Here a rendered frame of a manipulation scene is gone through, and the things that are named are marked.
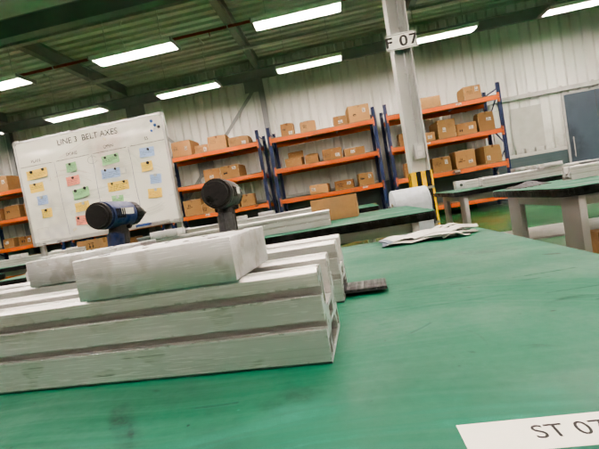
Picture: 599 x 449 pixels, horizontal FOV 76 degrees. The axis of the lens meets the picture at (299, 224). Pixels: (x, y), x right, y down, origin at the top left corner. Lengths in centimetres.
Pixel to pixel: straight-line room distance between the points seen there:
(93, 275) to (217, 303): 12
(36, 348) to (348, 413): 32
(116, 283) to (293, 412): 20
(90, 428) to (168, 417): 6
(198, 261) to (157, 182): 336
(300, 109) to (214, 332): 1102
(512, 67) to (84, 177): 1081
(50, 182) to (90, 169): 42
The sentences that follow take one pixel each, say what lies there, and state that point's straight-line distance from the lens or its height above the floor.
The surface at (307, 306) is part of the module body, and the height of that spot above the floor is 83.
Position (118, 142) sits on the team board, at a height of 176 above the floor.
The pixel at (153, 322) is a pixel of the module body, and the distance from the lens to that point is 39.
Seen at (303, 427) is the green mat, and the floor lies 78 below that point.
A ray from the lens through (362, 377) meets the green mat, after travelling 33.
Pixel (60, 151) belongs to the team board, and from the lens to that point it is 423.
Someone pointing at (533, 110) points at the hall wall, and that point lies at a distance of 1227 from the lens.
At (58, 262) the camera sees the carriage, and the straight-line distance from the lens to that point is 69.
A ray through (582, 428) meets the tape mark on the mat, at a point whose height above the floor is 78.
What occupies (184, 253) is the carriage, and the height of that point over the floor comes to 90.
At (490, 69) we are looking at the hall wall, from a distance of 1212.
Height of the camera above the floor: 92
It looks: 3 degrees down
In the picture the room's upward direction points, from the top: 10 degrees counter-clockwise
